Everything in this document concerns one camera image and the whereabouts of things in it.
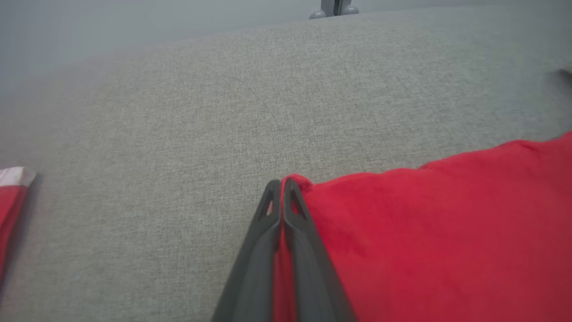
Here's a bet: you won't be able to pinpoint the grey partition post with feet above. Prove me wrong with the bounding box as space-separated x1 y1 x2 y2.
309 0 360 20

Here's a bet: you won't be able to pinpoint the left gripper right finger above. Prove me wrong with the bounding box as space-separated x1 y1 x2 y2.
283 179 358 322

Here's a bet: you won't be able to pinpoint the red shorts white stripes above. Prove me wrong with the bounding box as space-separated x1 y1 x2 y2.
0 166 37 287

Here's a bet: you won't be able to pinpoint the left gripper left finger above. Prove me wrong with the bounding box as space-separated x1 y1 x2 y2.
210 180 282 322

